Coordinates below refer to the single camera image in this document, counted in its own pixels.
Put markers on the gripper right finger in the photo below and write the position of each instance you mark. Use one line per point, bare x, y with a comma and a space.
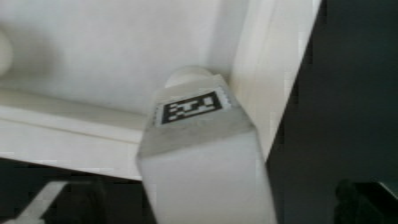
367, 202

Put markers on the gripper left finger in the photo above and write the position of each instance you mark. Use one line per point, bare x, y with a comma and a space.
66, 204

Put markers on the white square table top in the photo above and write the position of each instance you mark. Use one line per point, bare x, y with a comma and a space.
89, 53

